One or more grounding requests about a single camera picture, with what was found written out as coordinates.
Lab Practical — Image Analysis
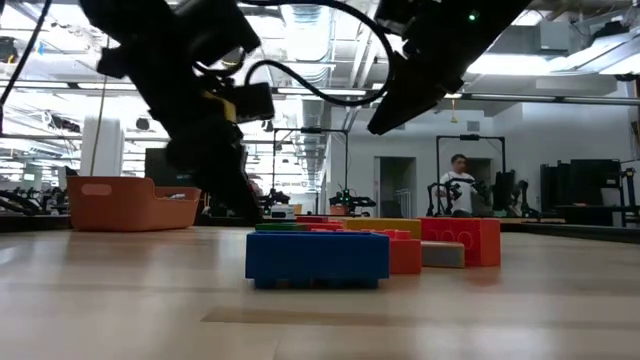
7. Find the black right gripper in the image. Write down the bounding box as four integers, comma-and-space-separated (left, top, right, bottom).
366, 0, 502, 137

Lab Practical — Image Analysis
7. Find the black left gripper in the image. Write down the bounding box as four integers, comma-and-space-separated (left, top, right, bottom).
96, 29, 265, 225

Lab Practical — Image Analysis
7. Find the orange plastic bin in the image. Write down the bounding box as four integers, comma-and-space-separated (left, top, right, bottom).
66, 175, 203, 233

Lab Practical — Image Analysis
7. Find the red hollow long brick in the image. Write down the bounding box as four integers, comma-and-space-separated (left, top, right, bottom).
295, 215, 346, 232

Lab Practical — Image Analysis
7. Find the yellow rectangular block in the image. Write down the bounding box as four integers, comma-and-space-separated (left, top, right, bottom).
342, 217, 423, 240

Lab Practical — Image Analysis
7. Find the blue long brick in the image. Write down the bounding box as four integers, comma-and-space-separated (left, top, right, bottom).
244, 230, 391, 291

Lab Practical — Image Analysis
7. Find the red-orange long studded brick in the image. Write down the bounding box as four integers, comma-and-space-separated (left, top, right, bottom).
418, 216, 502, 268

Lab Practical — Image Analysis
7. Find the orange long studded brick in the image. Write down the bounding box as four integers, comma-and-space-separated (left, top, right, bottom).
367, 228, 424, 276

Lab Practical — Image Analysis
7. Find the printed wooden plank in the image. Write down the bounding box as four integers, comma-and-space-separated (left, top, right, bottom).
420, 240, 466, 270

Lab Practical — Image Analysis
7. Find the black monitor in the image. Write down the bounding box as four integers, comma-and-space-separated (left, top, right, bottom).
144, 147, 174, 188

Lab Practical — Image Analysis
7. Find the black gantry stand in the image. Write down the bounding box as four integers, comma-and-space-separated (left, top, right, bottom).
435, 133, 507, 201
272, 126, 350, 202

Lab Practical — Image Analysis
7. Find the person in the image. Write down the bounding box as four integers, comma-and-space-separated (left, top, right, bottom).
433, 153, 484, 218

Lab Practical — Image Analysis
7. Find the white column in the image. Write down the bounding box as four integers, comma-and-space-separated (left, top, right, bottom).
81, 117, 125, 177

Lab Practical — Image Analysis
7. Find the grey ceiling unit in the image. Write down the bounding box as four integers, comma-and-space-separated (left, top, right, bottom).
538, 19, 572, 52

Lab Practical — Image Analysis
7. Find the black cabinet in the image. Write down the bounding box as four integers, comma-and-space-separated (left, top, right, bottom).
539, 158, 624, 209

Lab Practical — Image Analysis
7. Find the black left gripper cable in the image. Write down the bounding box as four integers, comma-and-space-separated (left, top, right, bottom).
242, 0, 397, 109

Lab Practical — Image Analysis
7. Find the yellow cable tag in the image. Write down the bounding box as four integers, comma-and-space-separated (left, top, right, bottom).
214, 92, 238, 124

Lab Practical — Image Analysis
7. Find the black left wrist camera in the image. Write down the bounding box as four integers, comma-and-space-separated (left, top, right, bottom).
233, 81, 277, 124

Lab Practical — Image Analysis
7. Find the silver ventilation duct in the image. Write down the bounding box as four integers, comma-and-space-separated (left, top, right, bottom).
278, 0, 335, 90

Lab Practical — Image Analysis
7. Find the yellow cable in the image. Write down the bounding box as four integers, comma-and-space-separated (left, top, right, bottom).
89, 34, 111, 177

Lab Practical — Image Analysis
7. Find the black hanging cable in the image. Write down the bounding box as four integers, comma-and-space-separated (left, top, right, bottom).
0, 0, 54, 109

